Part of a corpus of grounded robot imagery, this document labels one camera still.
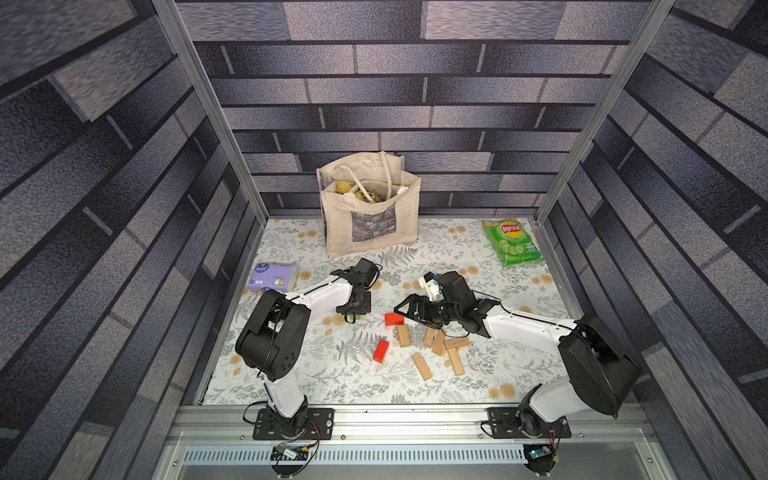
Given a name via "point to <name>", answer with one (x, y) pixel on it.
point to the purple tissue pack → (272, 276)
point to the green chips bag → (511, 242)
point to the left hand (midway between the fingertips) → (360, 305)
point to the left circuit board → (281, 452)
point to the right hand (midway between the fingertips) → (402, 311)
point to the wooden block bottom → (422, 366)
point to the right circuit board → (536, 453)
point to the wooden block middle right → (439, 342)
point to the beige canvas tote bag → (368, 201)
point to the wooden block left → (404, 336)
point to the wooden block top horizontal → (456, 343)
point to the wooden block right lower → (456, 361)
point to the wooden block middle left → (429, 336)
